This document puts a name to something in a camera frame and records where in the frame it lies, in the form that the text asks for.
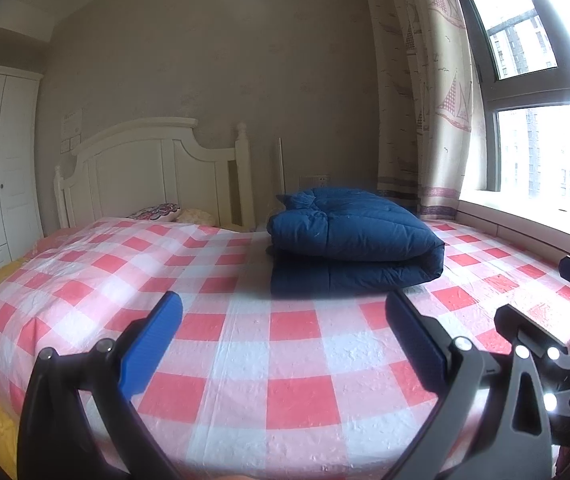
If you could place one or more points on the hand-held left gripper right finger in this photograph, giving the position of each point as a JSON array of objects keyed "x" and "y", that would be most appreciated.
[{"x": 415, "y": 332}]

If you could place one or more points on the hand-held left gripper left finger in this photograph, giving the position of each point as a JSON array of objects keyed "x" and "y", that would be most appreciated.
[{"x": 151, "y": 342}]

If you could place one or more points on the blue quilted puffer jacket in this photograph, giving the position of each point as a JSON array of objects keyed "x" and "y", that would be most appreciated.
[{"x": 355, "y": 240}]

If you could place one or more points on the red white checked sheet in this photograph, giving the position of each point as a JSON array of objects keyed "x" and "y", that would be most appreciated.
[{"x": 265, "y": 360}]

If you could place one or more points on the window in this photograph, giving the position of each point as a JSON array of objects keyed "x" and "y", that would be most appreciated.
[{"x": 540, "y": 160}]

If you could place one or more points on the floral print pillow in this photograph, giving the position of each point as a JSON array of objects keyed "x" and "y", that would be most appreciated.
[{"x": 157, "y": 212}]

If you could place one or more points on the cream pillow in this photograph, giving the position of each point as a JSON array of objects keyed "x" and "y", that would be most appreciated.
[{"x": 199, "y": 217}]

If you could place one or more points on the white wooden headboard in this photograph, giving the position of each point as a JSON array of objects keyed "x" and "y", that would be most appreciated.
[{"x": 140, "y": 175}]

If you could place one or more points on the sailboat print curtain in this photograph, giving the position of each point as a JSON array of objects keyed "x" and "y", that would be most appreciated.
[{"x": 425, "y": 110}]

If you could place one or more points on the wall socket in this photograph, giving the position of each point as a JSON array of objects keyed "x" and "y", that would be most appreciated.
[{"x": 314, "y": 182}]

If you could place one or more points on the wall paper sheet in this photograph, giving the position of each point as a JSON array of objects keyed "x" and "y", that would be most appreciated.
[{"x": 71, "y": 130}]

